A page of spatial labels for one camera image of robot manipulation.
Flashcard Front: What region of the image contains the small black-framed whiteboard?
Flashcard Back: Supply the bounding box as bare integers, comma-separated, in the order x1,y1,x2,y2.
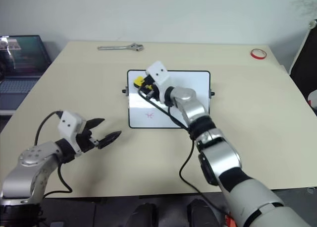
122,69,216,129

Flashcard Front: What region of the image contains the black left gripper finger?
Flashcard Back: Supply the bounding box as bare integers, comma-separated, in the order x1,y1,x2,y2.
86,117,106,132
98,130,122,150

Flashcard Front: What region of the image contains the open laptop computer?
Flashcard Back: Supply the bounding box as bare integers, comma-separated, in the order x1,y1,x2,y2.
0,34,53,116

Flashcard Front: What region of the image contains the black panel with white edge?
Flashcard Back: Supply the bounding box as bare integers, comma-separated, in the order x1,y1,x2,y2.
288,18,317,107

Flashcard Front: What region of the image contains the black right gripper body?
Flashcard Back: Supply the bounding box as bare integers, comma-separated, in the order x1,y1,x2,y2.
144,74,162,103

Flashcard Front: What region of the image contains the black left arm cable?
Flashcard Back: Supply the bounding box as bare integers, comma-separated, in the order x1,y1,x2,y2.
34,110,74,198

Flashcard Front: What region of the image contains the silver adjustable wrench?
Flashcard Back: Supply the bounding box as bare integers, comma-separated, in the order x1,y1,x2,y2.
97,43,145,53

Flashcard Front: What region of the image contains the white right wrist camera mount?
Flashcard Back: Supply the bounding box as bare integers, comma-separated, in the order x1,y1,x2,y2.
146,60,170,104

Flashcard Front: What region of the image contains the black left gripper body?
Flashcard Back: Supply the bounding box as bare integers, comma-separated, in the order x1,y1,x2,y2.
75,127,100,154

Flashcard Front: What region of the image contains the yellow whiteboard eraser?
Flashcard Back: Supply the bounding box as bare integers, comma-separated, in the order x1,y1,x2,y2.
133,76,154,89

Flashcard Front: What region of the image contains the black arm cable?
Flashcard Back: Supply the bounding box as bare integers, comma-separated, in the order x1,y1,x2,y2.
34,110,74,198
137,86,231,217

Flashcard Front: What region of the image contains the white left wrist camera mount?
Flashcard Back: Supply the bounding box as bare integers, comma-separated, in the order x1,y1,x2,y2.
57,111,88,158

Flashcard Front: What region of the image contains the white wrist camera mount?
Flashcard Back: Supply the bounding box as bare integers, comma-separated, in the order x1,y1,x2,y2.
146,60,170,104
57,111,88,158

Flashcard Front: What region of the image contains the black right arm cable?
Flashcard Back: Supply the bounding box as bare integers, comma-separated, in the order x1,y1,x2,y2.
137,86,231,217

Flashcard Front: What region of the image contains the red tape roll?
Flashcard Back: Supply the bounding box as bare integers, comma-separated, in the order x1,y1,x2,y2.
250,48,268,61

